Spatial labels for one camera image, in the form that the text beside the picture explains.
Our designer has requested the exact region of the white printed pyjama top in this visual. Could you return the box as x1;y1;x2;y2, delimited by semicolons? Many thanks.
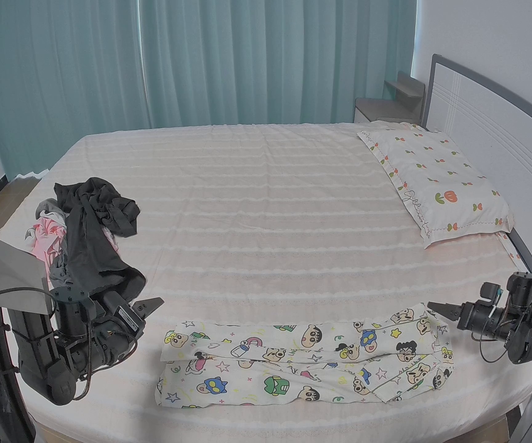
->
155;304;456;407

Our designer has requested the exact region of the pile of clothes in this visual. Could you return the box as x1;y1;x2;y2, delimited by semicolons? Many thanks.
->
25;177;148;305

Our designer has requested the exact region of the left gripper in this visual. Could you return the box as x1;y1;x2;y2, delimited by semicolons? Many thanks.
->
107;301;147;340

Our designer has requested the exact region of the grey bedside table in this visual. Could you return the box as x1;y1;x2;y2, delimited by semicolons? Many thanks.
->
355;71;426;123

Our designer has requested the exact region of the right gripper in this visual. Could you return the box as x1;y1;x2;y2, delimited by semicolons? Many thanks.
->
457;302;507;338

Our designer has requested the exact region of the bed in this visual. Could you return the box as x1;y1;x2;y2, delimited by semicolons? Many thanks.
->
0;54;532;439

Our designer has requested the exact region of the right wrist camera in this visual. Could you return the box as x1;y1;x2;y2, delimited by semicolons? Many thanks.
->
478;282;503;304

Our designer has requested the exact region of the white printed pillow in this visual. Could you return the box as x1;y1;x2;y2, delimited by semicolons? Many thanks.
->
357;120;515;249

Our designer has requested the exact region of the blue-green curtain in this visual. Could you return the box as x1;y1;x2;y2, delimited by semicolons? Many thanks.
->
138;0;420;127
0;0;152;180

